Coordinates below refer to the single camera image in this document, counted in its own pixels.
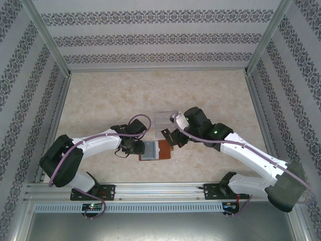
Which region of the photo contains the brown leather card holder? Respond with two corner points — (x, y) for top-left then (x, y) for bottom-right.
(138, 139), (176, 162)

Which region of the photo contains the clear acrylic card stand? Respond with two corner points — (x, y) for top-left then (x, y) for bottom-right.
(153, 109), (180, 134)

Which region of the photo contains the grey metal panel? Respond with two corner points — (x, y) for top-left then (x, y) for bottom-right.
(25, 200), (308, 241)

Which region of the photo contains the thin black cable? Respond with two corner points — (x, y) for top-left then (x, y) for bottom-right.
(114, 148), (131, 160)

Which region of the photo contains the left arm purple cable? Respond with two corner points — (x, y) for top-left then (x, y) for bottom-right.
(47, 113), (152, 220)

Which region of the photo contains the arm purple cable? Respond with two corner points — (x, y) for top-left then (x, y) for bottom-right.
(170, 112), (317, 218)
(47, 113), (152, 220)

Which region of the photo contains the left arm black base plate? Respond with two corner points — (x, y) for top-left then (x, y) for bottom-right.
(69, 184), (116, 202)

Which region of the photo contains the aluminium mounting rail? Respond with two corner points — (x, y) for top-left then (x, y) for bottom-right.
(24, 181), (294, 201)

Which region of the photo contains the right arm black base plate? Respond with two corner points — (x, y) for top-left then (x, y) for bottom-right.
(203, 183), (248, 201)

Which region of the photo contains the white slotted cable duct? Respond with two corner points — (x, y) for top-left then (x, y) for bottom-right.
(34, 202), (224, 213)

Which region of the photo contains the aluminium table side rail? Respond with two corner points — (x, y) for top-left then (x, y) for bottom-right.
(35, 71), (73, 185)
(244, 71), (286, 181)

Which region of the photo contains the aluminium upright frame post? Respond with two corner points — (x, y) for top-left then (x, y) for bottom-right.
(23, 0), (73, 76)
(243, 0), (293, 75)

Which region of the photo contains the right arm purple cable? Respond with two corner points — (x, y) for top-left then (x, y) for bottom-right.
(170, 112), (317, 218)

